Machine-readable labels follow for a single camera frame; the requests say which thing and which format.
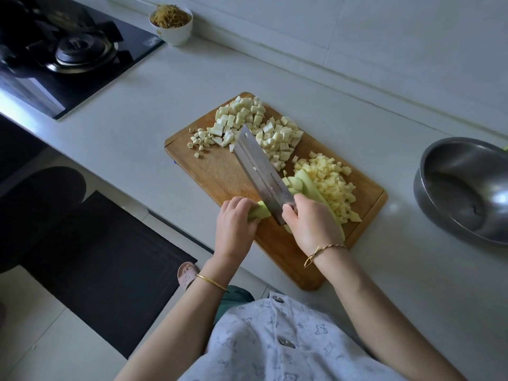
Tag dark green trousers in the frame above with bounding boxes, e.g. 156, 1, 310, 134
213, 285, 257, 326

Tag peeled yellow potato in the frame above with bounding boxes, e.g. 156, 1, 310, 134
294, 152, 363, 225

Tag white bowl of noodles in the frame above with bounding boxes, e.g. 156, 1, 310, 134
148, 4, 195, 48

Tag wooden cutting board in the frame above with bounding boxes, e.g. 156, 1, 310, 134
164, 93, 390, 292

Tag black gas stove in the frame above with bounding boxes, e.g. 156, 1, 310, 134
0, 0, 166, 121

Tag person's right hand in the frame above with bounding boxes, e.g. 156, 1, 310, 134
282, 193, 346, 260

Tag white patterned garment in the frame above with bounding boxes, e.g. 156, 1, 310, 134
178, 292, 410, 381

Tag braided cord bracelet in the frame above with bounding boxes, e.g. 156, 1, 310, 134
303, 243, 349, 269

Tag black floor mat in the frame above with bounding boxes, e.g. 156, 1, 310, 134
0, 166, 198, 360

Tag gold bangle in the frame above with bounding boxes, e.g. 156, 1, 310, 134
195, 273, 230, 293

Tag deep stainless steel bowl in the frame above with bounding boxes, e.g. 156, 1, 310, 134
413, 137, 508, 249

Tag person's left forearm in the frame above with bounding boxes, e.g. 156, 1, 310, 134
115, 258, 241, 381

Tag pile of garlic cloves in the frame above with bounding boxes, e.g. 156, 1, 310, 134
186, 128, 215, 160

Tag person's left hand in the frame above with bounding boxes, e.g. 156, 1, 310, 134
214, 196, 261, 268

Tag green cucumber half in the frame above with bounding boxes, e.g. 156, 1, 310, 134
294, 169, 348, 243

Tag person's right forearm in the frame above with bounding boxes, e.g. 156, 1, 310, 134
311, 248, 469, 381

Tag cleaver with wooden handle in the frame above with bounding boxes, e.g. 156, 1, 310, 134
232, 124, 296, 227

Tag person's left foot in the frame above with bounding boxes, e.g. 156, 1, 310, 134
176, 261, 201, 292

